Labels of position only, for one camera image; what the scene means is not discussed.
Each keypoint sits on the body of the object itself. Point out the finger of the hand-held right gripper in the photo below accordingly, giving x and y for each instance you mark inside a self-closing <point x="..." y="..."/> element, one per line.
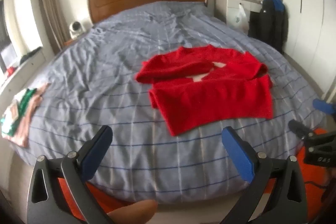
<point x="324" y="106"/>
<point x="299" y="128"/>

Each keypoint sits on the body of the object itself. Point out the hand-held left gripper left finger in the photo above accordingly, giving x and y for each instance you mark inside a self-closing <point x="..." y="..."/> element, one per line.
<point x="96" y="150"/>

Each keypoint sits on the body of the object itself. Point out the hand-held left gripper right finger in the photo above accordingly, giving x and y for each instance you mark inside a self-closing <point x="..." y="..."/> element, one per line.
<point x="237" y="153"/>

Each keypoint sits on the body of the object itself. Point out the red sweater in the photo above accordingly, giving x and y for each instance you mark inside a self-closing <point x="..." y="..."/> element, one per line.
<point x="210" y="98"/>

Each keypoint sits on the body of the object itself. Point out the person's left hand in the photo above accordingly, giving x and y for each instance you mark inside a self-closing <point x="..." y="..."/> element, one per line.
<point x="134" y="212"/>

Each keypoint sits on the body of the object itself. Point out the person's orange clothing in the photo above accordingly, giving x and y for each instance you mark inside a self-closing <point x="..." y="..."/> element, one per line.
<point x="315" y="176"/>

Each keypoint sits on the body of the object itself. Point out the folded pink garment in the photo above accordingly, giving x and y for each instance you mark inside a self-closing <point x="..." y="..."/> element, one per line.
<point x="27" y="121"/>

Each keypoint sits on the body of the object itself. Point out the blue striped bed blanket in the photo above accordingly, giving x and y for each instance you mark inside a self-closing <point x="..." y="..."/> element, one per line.
<point x="105" y="69"/>

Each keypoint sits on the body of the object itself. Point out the folded green white garment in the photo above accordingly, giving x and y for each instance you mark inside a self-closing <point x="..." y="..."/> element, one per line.
<point x="14" y="113"/>

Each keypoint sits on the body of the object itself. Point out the white wardrobe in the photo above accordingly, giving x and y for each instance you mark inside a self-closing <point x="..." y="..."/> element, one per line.
<point x="309" y="16"/>

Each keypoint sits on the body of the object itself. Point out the black jacket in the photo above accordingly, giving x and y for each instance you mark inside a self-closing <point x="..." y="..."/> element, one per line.
<point x="270" y="29"/>

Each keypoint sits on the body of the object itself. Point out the white window ledge cabinet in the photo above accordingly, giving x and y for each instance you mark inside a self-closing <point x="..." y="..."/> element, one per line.
<point x="29" y="66"/>

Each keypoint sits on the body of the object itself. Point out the wooden nightstand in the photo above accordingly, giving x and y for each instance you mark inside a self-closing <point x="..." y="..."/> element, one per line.
<point x="68" y="42"/>

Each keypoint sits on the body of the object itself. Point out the blue jacket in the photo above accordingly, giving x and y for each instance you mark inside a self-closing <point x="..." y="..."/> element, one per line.
<point x="275" y="2"/>

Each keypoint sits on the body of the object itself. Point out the dark cloth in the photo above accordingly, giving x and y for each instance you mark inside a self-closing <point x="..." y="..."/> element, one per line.
<point x="31" y="53"/>

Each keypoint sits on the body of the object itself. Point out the small red cloth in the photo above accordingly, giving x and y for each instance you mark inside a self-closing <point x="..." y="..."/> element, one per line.
<point x="10" y="71"/>

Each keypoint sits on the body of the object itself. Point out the white plastic bag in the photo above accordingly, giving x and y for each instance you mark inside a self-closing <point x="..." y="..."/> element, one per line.
<point x="240" y="18"/>

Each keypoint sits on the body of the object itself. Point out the white round fan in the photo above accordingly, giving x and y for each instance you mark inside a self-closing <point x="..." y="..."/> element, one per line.
<point x="76" y="28"/>

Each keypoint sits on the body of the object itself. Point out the white desk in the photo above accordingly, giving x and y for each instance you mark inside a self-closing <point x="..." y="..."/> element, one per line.
<point x="225" y="8"/>

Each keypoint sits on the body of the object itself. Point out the beige curtain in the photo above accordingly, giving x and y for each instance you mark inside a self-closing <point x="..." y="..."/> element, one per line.
<point x="52" y="8"/>

